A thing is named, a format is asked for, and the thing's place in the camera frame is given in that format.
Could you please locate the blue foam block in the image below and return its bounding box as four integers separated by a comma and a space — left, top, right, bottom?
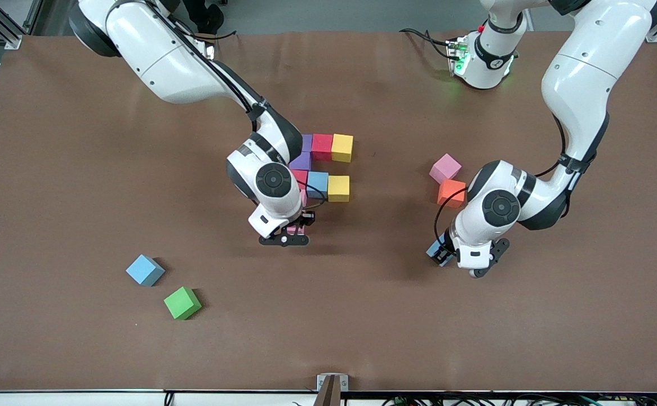
425, 236, 456, 267
307, 171, 330, 200
125, 254, 166, 287

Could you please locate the yellow foam block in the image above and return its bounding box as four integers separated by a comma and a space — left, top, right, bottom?
331, 133, 354, 164
327, 175, 351, 203

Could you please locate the orange foam block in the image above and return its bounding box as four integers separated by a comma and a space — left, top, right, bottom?
437, 179, 468, 209

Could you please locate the brown table mat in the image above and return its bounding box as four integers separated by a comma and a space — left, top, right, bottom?
0, 29, 657, 393

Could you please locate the green foam block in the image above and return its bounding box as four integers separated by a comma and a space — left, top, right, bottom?
163, 286, 202, 321

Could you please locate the black shoe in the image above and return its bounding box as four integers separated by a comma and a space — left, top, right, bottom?
193, 5, 225, 36

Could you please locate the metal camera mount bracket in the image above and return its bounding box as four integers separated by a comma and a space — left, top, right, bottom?
316, 373, 349, 406

